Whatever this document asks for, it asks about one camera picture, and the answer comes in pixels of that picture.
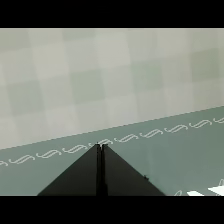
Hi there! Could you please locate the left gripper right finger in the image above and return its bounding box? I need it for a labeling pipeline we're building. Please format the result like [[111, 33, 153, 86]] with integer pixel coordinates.
[[100, 143, 167, 197]]

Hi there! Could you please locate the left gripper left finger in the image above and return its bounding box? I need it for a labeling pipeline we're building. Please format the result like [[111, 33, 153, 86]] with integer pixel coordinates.
[[37, 143, 102, 197]]

